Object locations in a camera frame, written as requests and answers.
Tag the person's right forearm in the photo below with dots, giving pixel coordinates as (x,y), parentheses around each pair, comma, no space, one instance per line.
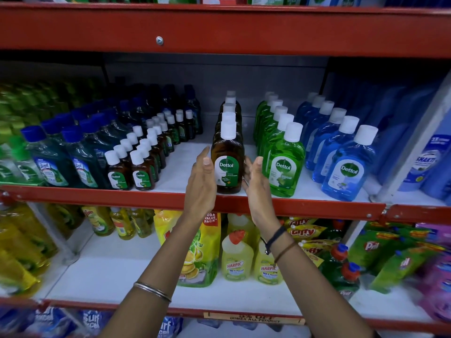
(310,285)

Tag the person's right hand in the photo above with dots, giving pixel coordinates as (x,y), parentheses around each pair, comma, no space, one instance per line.
(259,197)

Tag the yellow red-capped cleaner bottle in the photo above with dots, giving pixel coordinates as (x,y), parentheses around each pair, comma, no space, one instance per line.
(243,223)
(266,267)
(236,258)

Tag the group of tall blue bottles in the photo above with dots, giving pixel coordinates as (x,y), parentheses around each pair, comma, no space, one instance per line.
(428,154)

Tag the person's left hand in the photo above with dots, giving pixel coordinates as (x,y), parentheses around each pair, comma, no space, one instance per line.
(200,186)

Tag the row of light blue bottles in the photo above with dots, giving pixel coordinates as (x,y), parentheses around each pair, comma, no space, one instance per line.
(347,172)

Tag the silver screw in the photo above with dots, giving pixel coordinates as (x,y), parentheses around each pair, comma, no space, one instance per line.
(159,40)

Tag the red metal shelf rail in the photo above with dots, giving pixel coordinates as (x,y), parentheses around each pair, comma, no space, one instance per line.
(141,198)
(246,29)
(405,325)

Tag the person's left forearm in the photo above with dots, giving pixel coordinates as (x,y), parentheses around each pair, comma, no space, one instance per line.
(158,271)

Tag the white shelf board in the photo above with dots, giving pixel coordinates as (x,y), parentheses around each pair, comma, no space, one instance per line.
(179,165)
(112,267)

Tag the yellow red scrubber packet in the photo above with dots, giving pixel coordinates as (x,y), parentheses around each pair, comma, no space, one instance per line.
(299,221)
(315,247)
(313,258)
(306,232)

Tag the green dish gel pouch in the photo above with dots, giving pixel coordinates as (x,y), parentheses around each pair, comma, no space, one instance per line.
(391,230)
(401,267)
(371,248)

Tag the person's right fingers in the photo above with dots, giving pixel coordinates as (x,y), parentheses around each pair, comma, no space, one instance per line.
(253,174)

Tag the group of small brown bottles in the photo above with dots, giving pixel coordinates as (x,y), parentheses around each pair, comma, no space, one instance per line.
(141,172)

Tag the white shelf divider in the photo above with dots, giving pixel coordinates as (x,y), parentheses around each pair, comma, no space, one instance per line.
(60,235)

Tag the green bottle with red cap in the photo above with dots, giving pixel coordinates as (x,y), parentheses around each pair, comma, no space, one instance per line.
(337,262)
(348,279)

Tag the purple refill pouch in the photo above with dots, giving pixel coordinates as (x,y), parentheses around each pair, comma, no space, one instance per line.
(438,288)
(435,232)

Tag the yellow lemon print refill pouch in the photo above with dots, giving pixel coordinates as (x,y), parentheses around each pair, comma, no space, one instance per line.
(202,256)

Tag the person's left fingers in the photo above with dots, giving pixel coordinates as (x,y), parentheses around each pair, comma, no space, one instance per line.
(206,165)

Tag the row of green liquid bottles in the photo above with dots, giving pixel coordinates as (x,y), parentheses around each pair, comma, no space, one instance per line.
(283,168)

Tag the yellow liquid pouch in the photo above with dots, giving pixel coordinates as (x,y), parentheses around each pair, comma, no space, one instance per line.
(24,225)
(16,276)
(21,258)

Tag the yellow dish liquid bottle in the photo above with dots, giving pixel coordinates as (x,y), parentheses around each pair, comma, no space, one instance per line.
(122,224)
(142,223)
(98,221)

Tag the yellow shelf price label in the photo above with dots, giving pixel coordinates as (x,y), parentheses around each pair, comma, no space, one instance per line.
(253,318)

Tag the blue detergent packet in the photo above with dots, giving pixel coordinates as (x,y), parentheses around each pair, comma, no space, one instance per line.
(14,323)
(51,323)
(171,327)
(93,320)

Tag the group of dark blue-capped bottles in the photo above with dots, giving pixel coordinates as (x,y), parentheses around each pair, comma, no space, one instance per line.
(84,161)

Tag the silver bangle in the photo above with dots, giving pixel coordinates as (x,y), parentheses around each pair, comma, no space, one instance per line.
(152,291)

